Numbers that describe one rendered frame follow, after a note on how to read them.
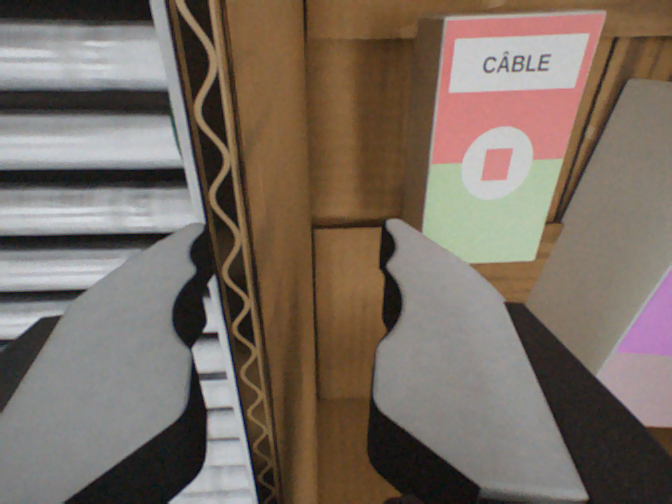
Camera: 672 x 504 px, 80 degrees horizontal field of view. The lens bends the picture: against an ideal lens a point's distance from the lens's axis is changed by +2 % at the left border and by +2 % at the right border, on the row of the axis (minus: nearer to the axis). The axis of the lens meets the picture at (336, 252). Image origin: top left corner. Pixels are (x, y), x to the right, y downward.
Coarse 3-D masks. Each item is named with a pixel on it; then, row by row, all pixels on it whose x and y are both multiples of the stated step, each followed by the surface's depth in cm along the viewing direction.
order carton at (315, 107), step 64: (192, 0) 3; (256, 0) 4; (320, 0) 16; (384, 0) 16; (448, 0) 16; (512, 0) 17; (576, 0) 17; (640, 0) 17; (192, 64) 3; (256, 64) 4; (320, 64) 18; (384, 64) 18; (640, 64) 19; (192, 128) 3; (256, 128) 4; (320, 128) 20; (384, 128) 20; (576, 128) 20; (256, 192) 4; (320, 192) 21; (384, 192) 21; (256, 256) 4; (320, 256) 23; (256, 320) 4; (320, 320) 25; (256, 384) 5; (320, 384) 29; (256, 448) 5; (320, 448) 26
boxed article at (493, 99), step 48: (432, 48) 15; (480, 48) 14; (528, 48) 14; (576, 48) 14; (432, 96) 15; (480, 96) 15; (528, 96) 15; (576, 96) 15; (432, 144) 15; (480, 144) 15; (528, 144) 16; (432, 192) 16; (480, 192) 17; (528, 192) 17; (480, 240) 18; (528, 240) 18
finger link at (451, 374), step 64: (384, 256) 11; (448, 256) 9; (384, 320) 10; (448, 320) 7; (384, 384) 6; (448, 384) 6; (512, 384) 6; (384, 448) 6; (448, 448) 5; (512, 448) 5
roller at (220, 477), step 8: (200, 472) 60; (208, 472) 60; (216, 472) 60; (224, 472) 60; (232, 472) 60; (240, 472) 60; (200, 480) 59; (208, 480) 59; (216, 480) 60; (224, 480) 60; (232, 480) 60; (240, 480) 60; (192, 488) 60; (200, 488) 60; (208, 488) 60; (216, 488) 60; (224, 488) 60; (232, 488) 60; (240, 488) 60; (248, 488) 60
